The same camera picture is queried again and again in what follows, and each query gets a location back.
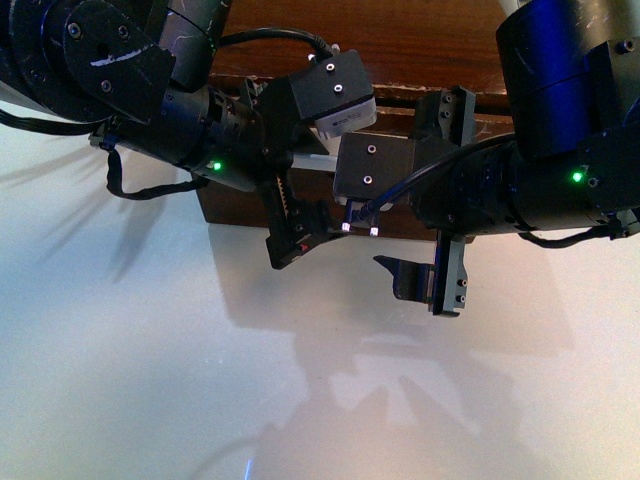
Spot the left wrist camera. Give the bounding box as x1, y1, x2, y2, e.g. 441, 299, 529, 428
289, 50, 377, 139

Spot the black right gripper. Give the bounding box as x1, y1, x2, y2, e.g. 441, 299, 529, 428
374, 86, 520, 316

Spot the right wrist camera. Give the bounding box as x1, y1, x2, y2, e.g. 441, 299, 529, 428
333, 133, 415, 236

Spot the brown wooden drawer cabinet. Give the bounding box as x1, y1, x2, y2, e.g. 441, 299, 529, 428
197, 1, 513, 240

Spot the right camera cable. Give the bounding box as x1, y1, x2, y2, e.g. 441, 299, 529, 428
349, 132, 516, 221

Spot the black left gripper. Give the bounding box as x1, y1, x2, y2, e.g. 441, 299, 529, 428
178, 77, 347, 270

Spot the camera cable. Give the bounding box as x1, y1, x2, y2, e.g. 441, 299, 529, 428
217, 28, 341, 61
349, 132, 516, 221

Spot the left camera cable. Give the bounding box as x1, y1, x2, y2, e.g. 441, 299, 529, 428
217, 28, 341, 61

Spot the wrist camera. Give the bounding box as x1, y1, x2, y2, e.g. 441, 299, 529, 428
289, 50, 377, 139
333, 133, 415, 236

